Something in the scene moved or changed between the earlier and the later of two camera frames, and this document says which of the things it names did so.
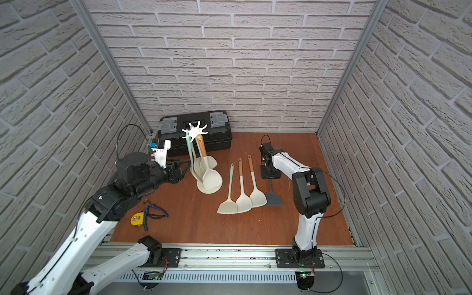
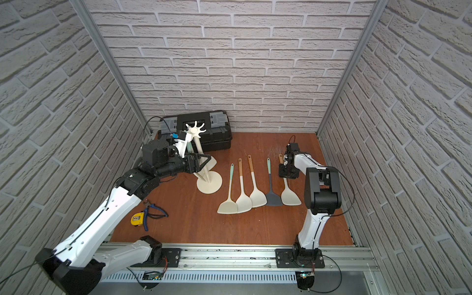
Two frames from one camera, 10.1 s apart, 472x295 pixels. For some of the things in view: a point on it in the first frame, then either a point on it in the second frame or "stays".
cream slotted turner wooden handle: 257,197 stays
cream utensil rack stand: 200,163 stays
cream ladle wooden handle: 212,179 → 289,197
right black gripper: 265,175 → 283,174
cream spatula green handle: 229,206 stays
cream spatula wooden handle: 243,203 stays
